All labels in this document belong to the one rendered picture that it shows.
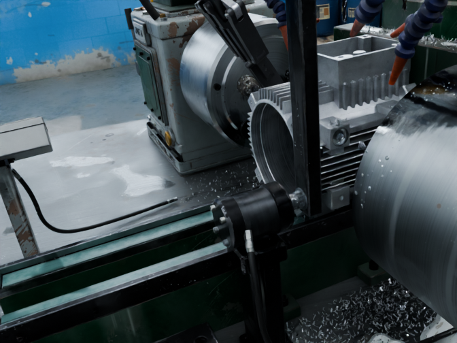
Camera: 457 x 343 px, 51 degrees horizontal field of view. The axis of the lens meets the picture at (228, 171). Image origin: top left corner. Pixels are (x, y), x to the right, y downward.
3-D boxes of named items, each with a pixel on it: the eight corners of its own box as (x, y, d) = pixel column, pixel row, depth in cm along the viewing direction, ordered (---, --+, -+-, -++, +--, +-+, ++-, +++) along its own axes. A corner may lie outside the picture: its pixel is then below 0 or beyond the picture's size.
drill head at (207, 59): (258, 96, 126) (250, -2, 115) (339, 140, 95) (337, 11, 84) (168, 118, 119) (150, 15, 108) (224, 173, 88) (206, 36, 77)
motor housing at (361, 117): (349, 155, 88) (349, 52, 79) (424, 198, 72) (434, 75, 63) (251, 184, 82) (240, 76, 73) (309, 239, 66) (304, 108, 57)
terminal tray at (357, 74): (364, 79, 78) (365, 33, 74) (411, 94, 69) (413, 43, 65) (300, 94, 74) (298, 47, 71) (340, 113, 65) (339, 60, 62)
